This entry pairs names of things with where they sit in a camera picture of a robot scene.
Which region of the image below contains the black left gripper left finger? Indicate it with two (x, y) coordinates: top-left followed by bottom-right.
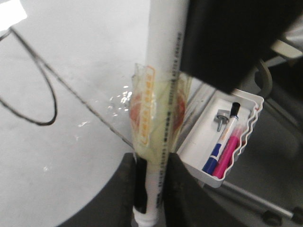
(59, 153), (135, 227)

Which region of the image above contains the metal screw bracket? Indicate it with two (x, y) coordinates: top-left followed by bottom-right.
(216, 109), (230, 132)

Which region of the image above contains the red round magnet taped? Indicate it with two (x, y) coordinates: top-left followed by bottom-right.
(129, 64), (191, 162)

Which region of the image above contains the blue capped whiteboard marker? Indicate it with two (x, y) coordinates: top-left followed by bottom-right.
(202, 102), (241, 175)

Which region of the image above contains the pink marker pen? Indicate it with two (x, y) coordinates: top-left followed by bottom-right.
(212, 124), (244, 179)

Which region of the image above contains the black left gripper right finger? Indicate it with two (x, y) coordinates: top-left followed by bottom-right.
(163, 153), (237, 227)

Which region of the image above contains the white black whiteboard marker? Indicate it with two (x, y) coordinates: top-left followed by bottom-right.
(130, 0), (189, 227)

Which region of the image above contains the white plastic marker tray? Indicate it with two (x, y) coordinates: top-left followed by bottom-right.
(177, 89), (264, 188)

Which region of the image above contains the drawn black number nine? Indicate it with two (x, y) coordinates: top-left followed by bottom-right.
(0, 27), (132, 146)

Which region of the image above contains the white whiteboard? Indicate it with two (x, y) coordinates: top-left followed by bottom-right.
(0, 0), (150, 227)

